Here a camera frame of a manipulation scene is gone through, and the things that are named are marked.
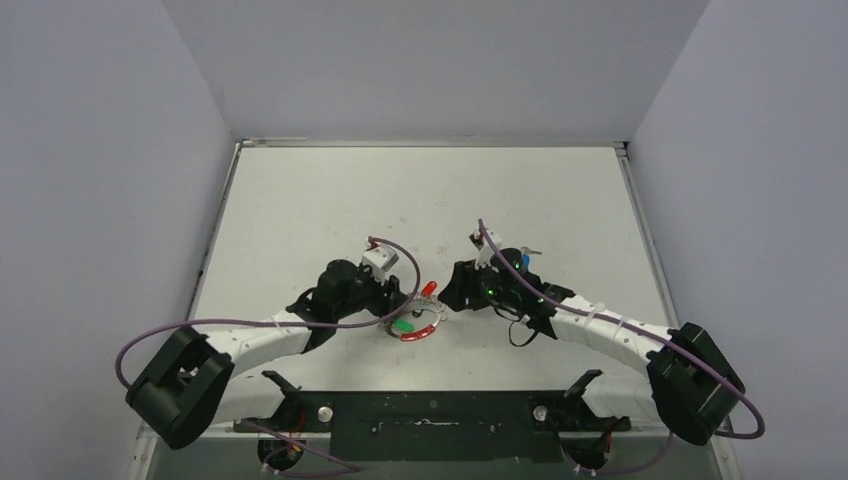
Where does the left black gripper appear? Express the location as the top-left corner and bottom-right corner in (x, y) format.
(334, 263), (407, 320)

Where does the key with green tag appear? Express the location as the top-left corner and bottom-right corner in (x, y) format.
(391, 319), (415, 333)

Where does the metal keyring with red handle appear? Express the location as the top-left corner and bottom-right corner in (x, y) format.
(381, 297), (448, 342)

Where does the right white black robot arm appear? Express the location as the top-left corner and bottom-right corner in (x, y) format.
(438, 248), (745, 445)

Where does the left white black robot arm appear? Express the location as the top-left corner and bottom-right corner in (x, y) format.
(124, 260), (414, 449)

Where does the key with blue tag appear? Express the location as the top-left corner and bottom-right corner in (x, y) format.
(520, 246), (542, 269)

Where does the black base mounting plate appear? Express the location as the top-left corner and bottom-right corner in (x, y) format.
(260, 370), (631, 463)

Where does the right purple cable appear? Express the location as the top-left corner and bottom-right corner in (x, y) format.
(476, 219), (766, 477)

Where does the purple cable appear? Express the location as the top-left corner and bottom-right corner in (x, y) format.
(476, 219), (766, 477)
(115, 236), (423, 478)

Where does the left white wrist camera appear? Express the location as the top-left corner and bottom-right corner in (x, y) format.
(361, 244), (399, 277)

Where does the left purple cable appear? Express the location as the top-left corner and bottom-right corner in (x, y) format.
(115, 236), (423, 478)

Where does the aluminium frame rail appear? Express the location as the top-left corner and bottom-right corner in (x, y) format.
(125, 423), (167, 480)

